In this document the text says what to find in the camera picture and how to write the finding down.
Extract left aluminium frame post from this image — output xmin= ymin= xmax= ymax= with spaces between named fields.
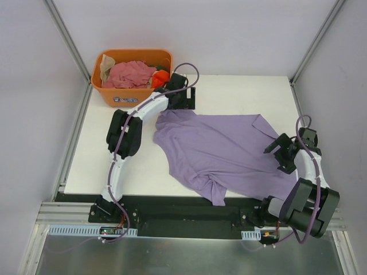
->
xmin=42 ymin=0 xmax=90 ymax=78

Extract right aluminium frame post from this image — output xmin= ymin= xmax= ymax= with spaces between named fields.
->
xmin=290 ymin=0 xmax=347 ymax=87

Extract white cable duct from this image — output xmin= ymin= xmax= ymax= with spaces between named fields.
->
xmin=48 ymin=225 xmax=138 ymax=238
xmin=241 ymin=230 xmax=261 ymax=241

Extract purple t-shirt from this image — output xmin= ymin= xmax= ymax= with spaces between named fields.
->
xmin=153 ymin=110 xmax=296 ymax=206

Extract aluminium frame post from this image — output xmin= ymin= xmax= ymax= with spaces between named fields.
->
xmin=290 ymin=0 xmax=347 ymax=87
xmin=42 ymin=0 xmax=90 ymax=78

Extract left white cable duct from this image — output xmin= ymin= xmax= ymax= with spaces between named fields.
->
xmin=48 ymin=225 xmax=138 ymax=238

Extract aluminium rail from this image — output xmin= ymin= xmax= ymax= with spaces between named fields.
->
xmin=36 ymin=202 xmax=92 ymax=225

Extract right white cable duct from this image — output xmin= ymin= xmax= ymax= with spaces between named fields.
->
xmin=241 ymin=230 xmax=261 ymax=241

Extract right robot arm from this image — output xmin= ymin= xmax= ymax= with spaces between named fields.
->
xmin=257 ymin=127 xmax=340 ymax=238

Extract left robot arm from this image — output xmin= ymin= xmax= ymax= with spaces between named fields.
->
xmin=91 ymin=72 xmax=196 ymax=223

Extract orange plastic basket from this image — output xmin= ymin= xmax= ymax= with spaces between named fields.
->
xmin=91 ymin=49 xmax=173 ymax=107

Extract pink crumpled shirt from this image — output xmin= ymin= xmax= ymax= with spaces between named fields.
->
xmin=102 ymin=61 xmax=156 ymax=89

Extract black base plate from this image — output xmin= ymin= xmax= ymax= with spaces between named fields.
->
xmin=88 ymin=195 xmax=261 ymax=239

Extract beige cloth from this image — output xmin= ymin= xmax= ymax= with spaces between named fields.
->
xmin=100 ymin=54 xmax=116 ymax=83

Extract orange-red cloth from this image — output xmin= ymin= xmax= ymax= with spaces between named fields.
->
xmin=151 ymin=70 xmax=170 ymax=89

